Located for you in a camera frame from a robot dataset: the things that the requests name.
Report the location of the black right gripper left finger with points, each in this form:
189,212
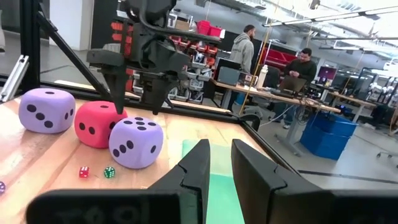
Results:
186,193

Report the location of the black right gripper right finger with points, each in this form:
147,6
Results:
264,193

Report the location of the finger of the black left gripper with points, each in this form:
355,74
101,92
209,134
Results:
117,84
157,90

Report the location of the red foam die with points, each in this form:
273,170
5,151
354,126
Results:
93,118

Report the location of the purple foam die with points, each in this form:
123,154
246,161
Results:
136,146
46,109

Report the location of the small green die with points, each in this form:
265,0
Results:
109,172

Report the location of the small red die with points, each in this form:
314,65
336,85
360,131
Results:
84,172

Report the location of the small purple die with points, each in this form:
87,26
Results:
2,188

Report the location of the teal plastic bin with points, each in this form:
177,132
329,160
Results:
222,199

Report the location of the cardboard box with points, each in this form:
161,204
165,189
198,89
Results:
183,25

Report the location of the red plastic storage bin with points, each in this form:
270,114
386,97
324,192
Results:
203,27
215,31

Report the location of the grey equipment box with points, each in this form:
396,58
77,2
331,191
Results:
228,76

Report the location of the blue plastic tote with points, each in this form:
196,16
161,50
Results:
326,137

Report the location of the person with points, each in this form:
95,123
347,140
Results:
300,70
242,51

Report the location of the wooden top office desk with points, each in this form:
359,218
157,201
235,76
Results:
280,98
351,99

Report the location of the silver aluminium extrusion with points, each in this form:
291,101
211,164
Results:
14,79

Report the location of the white bottle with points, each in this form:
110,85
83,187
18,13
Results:
262,77

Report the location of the dark laptop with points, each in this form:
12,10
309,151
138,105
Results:
292,84

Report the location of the red tool cabinet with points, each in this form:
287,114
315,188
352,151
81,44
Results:
280,59

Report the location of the monitor with magenta screen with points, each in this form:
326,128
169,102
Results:
326,73

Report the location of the black table frame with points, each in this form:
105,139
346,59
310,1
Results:
29,46

